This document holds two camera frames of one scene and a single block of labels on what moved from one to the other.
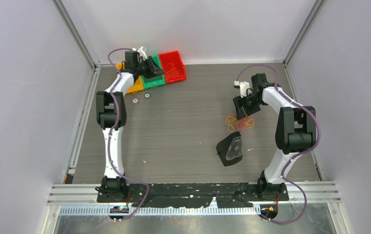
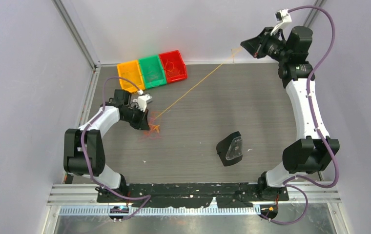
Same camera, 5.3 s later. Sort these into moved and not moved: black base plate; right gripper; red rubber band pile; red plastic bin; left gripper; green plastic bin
Moved: red rubber band pile; left gripper; right gripper
Not moved: red plastic bin; black base plate; green plastic bin
